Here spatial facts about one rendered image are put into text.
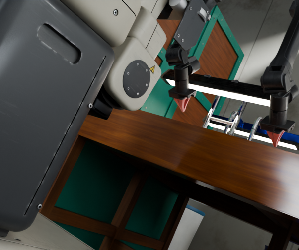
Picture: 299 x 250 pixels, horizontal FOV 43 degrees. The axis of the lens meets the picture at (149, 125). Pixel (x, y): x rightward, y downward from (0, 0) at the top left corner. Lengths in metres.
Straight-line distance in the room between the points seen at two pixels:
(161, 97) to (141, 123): 0.80
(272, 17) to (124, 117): 3.64
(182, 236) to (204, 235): 0.54
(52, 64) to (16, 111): 0.10
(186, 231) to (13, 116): 3.10
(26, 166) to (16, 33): 0.22
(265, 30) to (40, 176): 4.39
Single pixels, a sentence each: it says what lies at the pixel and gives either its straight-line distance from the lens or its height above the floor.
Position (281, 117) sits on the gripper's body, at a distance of 1.34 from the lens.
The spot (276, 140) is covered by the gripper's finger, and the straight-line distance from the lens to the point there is 1.39.
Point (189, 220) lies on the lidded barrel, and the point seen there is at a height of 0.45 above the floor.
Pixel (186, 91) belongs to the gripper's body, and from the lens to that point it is 1.58.
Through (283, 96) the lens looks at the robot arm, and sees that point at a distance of 1.32.
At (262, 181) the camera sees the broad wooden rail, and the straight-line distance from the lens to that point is 1.25.
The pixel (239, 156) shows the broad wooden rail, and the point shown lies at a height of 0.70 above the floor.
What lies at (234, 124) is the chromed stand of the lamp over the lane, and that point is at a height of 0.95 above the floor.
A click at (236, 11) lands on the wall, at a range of 5.30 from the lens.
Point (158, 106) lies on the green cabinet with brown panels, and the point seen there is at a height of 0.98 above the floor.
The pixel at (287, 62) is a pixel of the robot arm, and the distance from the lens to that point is 1.33.
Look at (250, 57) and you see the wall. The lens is 4.75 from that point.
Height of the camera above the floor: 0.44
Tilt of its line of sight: 10 degrees up
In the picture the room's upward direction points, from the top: 25 degrees clockwise
